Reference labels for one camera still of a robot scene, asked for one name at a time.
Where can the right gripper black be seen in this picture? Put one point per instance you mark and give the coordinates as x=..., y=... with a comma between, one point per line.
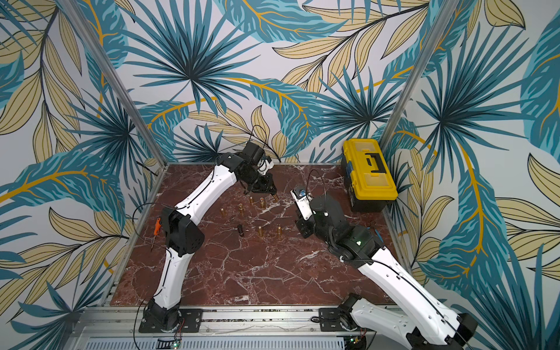
x=304, y=224

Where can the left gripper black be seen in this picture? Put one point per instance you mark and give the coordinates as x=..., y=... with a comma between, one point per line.
x=266, y=187

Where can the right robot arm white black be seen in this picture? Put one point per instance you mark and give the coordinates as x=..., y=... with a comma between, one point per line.
x=423, y=322

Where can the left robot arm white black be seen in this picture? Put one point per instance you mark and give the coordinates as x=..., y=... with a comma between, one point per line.
x=251, y=167

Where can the yellow black toolbox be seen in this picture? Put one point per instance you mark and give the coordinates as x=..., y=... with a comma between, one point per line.
x=366, y=176

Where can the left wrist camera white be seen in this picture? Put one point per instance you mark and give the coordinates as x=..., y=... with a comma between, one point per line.
x=265, y=164

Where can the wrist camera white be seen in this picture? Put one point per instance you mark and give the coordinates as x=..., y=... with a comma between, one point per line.
x=265, y=164
x=302, y=201

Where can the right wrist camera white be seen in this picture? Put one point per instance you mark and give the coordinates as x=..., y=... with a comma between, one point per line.
x=302, y=201

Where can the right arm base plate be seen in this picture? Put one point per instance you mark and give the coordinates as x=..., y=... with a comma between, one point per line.
x=336, y=320

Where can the orange handled screwdriver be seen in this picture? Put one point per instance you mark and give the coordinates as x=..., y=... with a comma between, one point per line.
x=157, y=230

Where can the aluminium corner post right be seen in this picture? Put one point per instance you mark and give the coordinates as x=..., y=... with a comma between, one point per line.
x=436, y=32

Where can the aluminium corner post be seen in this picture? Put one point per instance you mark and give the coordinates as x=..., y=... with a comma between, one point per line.
x=86, y=32
x=436, y=32

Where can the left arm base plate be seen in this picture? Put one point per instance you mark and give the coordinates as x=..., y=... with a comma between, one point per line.
x=173, y=321

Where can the aluminium corner post left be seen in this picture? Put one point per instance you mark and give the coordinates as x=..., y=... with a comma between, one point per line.
x=86, y=32

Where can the aluminium frame rail front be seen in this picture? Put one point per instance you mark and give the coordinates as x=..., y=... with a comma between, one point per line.
x=222, y=327

